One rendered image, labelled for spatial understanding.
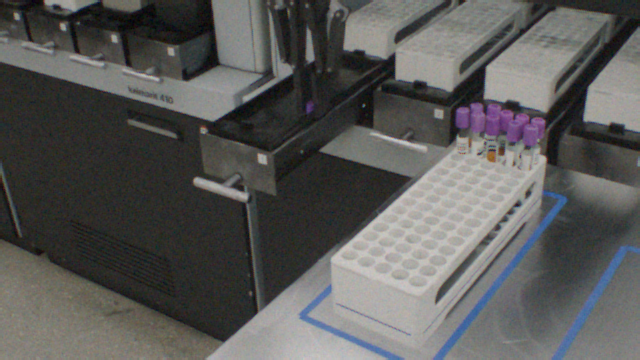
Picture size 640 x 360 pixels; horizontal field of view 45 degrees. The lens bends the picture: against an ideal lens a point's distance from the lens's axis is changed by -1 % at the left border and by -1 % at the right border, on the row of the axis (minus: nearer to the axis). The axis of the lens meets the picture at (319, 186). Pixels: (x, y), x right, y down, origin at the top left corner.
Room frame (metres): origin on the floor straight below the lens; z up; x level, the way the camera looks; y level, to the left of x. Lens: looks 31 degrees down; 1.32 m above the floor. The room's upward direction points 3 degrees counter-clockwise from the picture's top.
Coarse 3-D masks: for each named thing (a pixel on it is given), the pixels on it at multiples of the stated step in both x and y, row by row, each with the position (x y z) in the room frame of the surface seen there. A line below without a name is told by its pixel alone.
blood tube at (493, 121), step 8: (488, 120) 0.76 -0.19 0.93; (496, 120) 0.76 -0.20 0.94; (488, 128) 0.76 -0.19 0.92; (496, 128) 0.76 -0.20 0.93; (488, 136) 0.76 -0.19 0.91; (496, 136) 0.76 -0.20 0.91; (488, 144) 0.76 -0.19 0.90; (496, 144) 0.76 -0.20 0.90; (488, 152) 0.76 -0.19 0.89; (496, 152) 0.76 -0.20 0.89; (488, 160) 0.76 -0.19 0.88; (496, 160) 0.76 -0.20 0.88
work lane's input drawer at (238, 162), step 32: (352, 64) 1.26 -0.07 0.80; (384, 64) 1.22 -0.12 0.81; (256, 96) 1.11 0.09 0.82; (288, 96) 1.14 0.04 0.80; (352, 96) 1.12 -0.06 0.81; (224, 128) 1.01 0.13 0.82; (256, 128) 1.03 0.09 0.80; (288, 128) 1.00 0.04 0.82; (320, 128) 1.04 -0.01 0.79; (224, 160) 0.99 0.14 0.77; (256, 160) 0.96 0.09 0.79; (288, 160) 0.97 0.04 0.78; (224, 192) 0.94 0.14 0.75
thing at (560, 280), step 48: (576, 192) 0.78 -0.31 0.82; (624, 192) 0.78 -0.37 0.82; (528, 240) 0.69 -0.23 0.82; (576, 240) 0.69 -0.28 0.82; (624, 240) 0.68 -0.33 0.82; (288, 288) 0.63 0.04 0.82; (480, 288) 0.61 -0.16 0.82; (528, 288) 0.61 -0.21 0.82; (576, 288) 0.61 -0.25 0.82; (624, 288) 0.60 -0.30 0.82; (240, 336) 0.56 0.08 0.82; (288, 336) 0.56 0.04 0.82; (336, 336) 0.55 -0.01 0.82; (384, 336) 0.55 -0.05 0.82; (432, 336) 0.55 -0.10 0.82; (480, 336) 0.54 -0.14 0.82; (528, 336) 0.54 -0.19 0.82; (576, 336) 0.54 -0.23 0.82; (624, 336) 0.53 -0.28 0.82
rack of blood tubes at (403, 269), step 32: (448, 160) 0.77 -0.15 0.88; (480, 160) 0.77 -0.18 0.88; (544, 160) 0.76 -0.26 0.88; (416, 192) 0.71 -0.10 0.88; (448, 192) 0.70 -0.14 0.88; (480, 192) 0.70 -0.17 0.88; (512, 192) 0.69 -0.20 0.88; (384, 224) 0.65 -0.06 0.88; (416, 224) 0.64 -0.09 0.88; (448, 224) 0.65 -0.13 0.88; (480, 224) 0.64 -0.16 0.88; (512, 224) 0.69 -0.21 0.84; (352, 256) 0.60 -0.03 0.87; (384, 256) 0.59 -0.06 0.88; (416, 256) 0.60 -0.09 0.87; (448, 256) 0.59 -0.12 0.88; (480, 256) 0.63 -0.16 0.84; (352, 288) 0.57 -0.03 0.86; (384, 288) 0.55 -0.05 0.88; (416, 288) 0.54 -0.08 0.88; (448, 288) 0.61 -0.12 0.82; (352, 320) 0.57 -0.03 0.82; (384, 320) 0.55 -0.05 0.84; (416, 320) 0.53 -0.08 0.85
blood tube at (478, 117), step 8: (480, 112) 0.78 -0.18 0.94; (472, 120) 0.77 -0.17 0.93; (480, 120) 0.77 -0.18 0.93; (472, 128) 0.77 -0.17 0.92; (480, 128) 0.77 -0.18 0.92; (472, 136) 0.78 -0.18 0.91; (480, 136) 0.77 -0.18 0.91; (472, 144) 0.77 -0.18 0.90; (480, 144) 0.77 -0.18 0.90; (472, 152) 0.77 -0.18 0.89; (480, 152) 0.77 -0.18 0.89
